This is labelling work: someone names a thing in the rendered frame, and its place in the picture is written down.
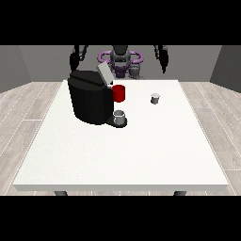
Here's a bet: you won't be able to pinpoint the pale grey machine lid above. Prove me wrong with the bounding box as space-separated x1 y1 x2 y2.
96 61 115 87

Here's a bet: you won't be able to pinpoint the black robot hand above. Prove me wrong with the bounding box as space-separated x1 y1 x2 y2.
158 53 170 75
69 52 81 72

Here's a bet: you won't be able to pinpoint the small grey cup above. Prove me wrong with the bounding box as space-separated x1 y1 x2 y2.
112 109 127 126

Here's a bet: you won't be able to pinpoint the small grey coffee pod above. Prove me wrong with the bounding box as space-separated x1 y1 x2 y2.
150 92 161 105

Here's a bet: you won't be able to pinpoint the grey robot trunk purple rings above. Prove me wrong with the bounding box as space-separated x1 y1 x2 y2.
97 45 146 80

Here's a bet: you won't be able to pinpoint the red pod holder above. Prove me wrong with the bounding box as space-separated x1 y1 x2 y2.
111 84 127 104

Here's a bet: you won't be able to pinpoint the black coffee machine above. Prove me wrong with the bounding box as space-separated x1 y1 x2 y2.
67 69 129 128

